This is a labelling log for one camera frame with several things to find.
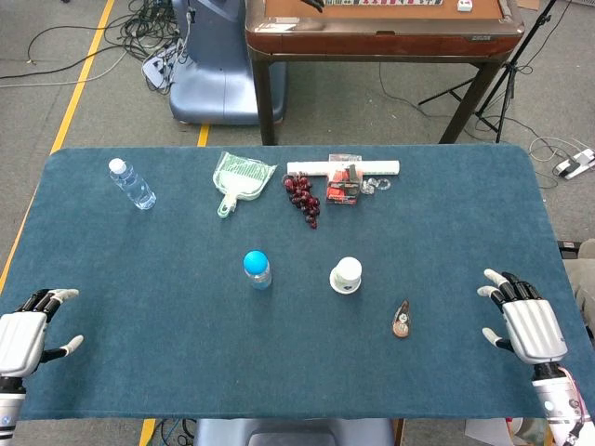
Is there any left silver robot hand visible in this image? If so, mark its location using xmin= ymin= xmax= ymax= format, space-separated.
xmin=0 ymin=287 xmax=85 ymax=378

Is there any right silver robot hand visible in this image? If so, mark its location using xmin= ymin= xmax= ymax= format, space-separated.
xmin=477 ymin=268 xmax=569 ymax=366

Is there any brown correction tape dispenser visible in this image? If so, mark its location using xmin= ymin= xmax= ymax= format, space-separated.
xmin=390 ymin=299 xmax=412 ymax=340

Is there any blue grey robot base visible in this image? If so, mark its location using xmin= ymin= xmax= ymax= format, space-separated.
xmin=168 ymin=0 xmax=287 ymax=125

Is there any blue table cloth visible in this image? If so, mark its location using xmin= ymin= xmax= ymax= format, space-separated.
xmin=0 ymin=144 xmax=595 ymax=422

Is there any white power strip black plug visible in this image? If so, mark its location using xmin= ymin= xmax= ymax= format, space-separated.
xmin=552 ymin=148 xmax=595 ymax=180

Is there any clear water bottle white cap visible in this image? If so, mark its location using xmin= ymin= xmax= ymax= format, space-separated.
xmin=108 ymin=157 xmax=157 ymax=211

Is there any white round jar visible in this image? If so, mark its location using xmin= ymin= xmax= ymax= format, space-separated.
xmin=328 ymin=256 xmax=364 ymax=295

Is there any clear plastic trinket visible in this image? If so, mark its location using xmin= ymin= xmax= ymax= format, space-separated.
xmin=361 ymin=177 xmax=391 ymax=196

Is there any red black coffee box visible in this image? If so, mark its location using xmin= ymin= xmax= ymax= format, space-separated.
xmin=325 ymin=153 xmax=363 ymax=206

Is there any blue-capped clear bottle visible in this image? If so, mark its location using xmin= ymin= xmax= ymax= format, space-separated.
xmin=243 ymin=250 xmax=273 ymax=291

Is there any grey blue robot torso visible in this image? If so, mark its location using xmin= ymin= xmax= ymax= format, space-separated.
xmin=192 ymin=417 xmax=396 ymax=446

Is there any black tripod stand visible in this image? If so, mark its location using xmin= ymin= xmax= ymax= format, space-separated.
xmin=417 ymin=0 xmax=559 ymax=144

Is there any dark red grape bunch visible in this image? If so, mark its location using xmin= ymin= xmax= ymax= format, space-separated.
xmin=284 ymin=172 xmax=322 ymax=230

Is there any light green dustpan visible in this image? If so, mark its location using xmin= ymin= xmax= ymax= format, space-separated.
xmin=212 ymin=151 xmax=276 ymax=219

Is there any white rolled tube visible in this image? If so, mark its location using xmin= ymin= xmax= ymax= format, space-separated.
xmin=286 ymin=160 xmax=402 ymax=178

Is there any white power strip with plugs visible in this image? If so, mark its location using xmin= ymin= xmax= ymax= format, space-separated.
xmin=141 ymin=44 xmax=180 ymax=90

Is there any brown mahjong table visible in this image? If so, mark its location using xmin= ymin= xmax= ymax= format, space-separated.
xmin=245 ymin=0 xmax=526 ymax=146

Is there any row of mahjong tiles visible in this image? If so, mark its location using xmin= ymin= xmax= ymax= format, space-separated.
xmin=324 ymin=0 xmax=443 ymax=7

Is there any white coiled cable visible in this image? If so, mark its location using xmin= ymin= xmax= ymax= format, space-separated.
xmin=528 ymin=136 xmax=595 ymax=164

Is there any long black floor cable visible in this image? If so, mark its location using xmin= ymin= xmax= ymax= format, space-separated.
xmin=0 ymin=25 xmax=126 ymax=81

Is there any black cable tangle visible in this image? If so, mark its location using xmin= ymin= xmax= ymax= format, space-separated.
xmin=104 ymin=0 xmax=187 ymax=97

